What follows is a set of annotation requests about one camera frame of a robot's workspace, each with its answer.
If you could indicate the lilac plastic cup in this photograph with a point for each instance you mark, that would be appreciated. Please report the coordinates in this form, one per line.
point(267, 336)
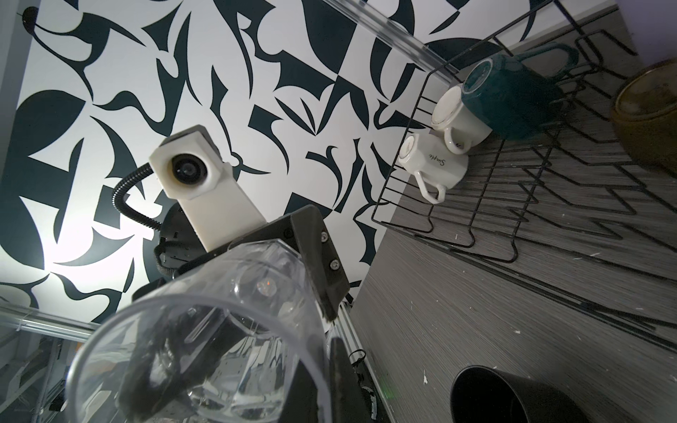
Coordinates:
point(652, 28)

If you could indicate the olive tinted glass cup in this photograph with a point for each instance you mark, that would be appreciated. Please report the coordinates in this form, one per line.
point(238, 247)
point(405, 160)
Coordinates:
point(643, 116)

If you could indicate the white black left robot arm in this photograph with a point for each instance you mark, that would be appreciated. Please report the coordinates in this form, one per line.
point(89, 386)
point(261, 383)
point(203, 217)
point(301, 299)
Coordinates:
point(122, 189)

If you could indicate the cream white ceramic mug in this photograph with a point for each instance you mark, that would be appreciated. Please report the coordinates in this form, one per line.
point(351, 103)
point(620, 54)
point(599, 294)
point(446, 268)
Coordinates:
point(435, 169)

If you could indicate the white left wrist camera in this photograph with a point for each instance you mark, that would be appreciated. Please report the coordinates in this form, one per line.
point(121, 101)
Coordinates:
point(191, 171)

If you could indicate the black ceramic mug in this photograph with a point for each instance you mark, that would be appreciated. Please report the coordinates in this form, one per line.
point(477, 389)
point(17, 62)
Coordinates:
point(481, 394)

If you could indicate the black wire dish rack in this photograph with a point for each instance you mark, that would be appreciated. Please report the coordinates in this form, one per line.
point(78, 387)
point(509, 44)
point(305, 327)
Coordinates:
point(566, 214)

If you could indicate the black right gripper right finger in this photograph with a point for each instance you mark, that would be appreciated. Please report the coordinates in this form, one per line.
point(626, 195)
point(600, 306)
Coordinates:
point(347, 402)

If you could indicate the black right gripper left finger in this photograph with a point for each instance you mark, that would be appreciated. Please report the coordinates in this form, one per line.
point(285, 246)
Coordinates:
point(173, 360)

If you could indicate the green mug white inside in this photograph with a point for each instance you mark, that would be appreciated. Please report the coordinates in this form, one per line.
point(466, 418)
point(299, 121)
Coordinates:
point(514, 100)

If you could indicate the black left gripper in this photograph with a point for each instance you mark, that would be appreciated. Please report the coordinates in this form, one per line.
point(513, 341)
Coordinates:
point(303, 230)

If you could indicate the white mug red inside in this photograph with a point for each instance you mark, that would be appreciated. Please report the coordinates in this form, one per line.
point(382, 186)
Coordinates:
point(460, 128)

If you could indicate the clear glass cup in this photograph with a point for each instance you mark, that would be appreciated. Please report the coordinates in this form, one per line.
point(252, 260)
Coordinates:
point(237, 339)

